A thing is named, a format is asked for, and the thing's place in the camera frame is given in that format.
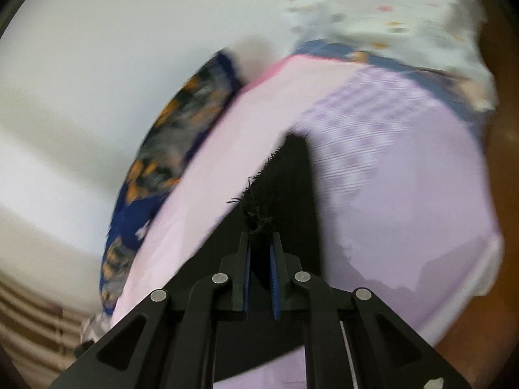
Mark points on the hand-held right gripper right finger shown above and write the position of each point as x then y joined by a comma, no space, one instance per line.
276,279

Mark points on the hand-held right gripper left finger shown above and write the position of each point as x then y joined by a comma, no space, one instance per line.
246,279

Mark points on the black pants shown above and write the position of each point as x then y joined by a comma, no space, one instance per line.
286,186

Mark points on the pink checked bed sheet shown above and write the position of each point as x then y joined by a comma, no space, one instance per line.
385,210

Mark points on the navy blanket with orange print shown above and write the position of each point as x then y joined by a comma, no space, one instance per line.
170,146

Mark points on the blue patterned cloth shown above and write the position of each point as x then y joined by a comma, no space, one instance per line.
409,67

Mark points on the white dotted cloth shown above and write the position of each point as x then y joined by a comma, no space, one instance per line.
385,8

